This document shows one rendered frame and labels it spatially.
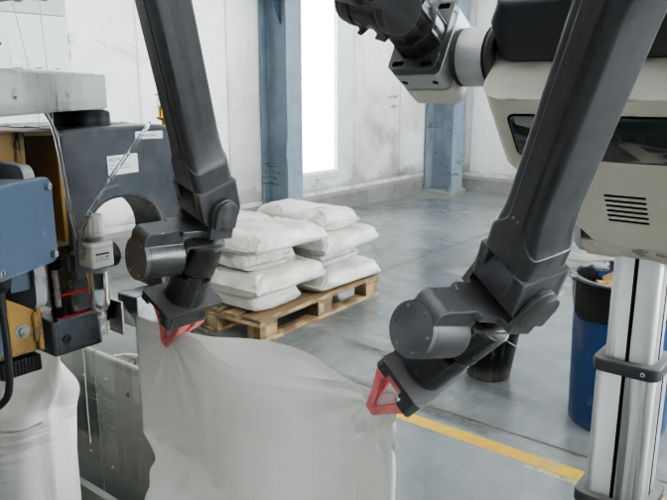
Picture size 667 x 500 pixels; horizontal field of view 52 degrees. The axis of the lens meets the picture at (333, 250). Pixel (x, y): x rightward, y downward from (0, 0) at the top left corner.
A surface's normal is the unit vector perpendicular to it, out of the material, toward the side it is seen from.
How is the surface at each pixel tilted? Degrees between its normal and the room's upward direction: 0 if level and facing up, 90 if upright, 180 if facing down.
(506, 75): 40
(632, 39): 121
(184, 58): 105
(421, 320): 77
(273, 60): 90
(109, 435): 90
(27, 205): 90
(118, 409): 90
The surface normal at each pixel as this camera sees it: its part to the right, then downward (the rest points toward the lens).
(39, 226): 0.97, 0.05
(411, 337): -0.75, -0.08
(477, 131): -0.62, 0.18
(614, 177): -0.47, 0.76
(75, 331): 0.78, 0.15
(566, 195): 0.41, 0.67
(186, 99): 0.62, 0.43
